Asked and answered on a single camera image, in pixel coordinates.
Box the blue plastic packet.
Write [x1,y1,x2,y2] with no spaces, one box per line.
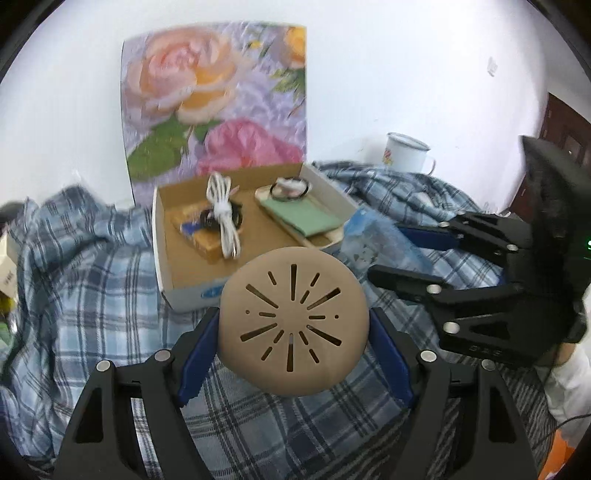
[337,208,434,277]

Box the beige round silicone cover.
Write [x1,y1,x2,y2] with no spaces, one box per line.
[217,247,370,396]

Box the white plush hair ornament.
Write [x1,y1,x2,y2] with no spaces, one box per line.
[273,177,308,198]

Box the gold cigarette pack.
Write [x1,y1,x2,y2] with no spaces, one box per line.
[170,201,223,263]

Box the white charging cable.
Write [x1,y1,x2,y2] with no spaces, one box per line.
[204,171,243,260]

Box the beige phone case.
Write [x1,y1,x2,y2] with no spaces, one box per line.
[254,177,356,251]

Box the person's right hand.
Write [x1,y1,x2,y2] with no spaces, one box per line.
[556,299,591,370]

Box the white enamel mug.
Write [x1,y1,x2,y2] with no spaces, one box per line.
[382,132,437,175]

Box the blue plaid shirt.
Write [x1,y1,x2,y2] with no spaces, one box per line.
[0,160,555,480]

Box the pile of small boxes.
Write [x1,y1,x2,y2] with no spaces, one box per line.
[0,232,20,323]

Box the white cardboard box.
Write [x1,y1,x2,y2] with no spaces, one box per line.
[152,163,358,312]

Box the rose flower painting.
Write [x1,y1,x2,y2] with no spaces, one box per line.
[120,21,307,206]

